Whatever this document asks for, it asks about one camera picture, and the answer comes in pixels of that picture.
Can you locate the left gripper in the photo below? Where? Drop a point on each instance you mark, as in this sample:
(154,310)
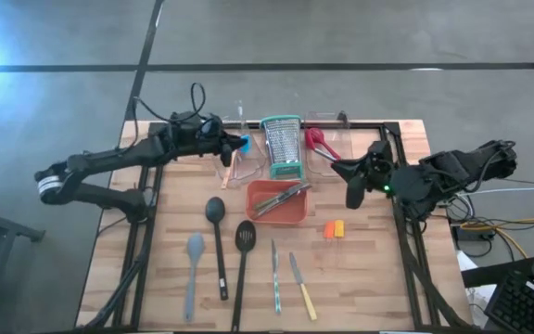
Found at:
(193,134)

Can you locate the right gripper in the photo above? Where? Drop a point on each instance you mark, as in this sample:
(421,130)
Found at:
(383,178)

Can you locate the red silicone spoon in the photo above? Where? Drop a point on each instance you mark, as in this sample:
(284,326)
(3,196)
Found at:
(332,150)

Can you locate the black plastic spoon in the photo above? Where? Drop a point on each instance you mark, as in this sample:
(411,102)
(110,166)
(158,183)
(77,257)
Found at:
(215,211)

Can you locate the gray silicone spoon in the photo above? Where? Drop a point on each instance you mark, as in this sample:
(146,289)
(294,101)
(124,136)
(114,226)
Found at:
(195,246)

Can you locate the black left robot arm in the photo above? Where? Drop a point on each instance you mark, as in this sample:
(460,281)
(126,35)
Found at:
(109,155)

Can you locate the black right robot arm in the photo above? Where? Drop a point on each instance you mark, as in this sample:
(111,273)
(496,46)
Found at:
(457,162)

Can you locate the clear plastic container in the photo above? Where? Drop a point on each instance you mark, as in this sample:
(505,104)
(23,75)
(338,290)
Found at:
(253,167)
(339,137)

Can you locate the steel box grater teal trim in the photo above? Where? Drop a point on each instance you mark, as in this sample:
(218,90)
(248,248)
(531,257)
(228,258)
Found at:
(282,144)

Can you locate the orange plastic bin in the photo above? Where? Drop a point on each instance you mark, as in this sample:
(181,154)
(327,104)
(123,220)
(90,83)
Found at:
(290,214)

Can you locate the black slotted spoon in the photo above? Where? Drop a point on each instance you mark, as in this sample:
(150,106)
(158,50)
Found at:
(245,236)

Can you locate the black power box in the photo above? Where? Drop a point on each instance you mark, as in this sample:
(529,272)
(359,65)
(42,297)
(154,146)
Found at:
(471,234)

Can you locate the black desk bar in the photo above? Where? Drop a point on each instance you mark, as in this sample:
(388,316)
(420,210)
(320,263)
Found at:
(494,276)

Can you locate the white paper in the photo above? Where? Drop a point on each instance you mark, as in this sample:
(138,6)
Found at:
(480,297)

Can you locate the black laptop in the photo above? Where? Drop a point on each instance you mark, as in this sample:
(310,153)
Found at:
(522,306)

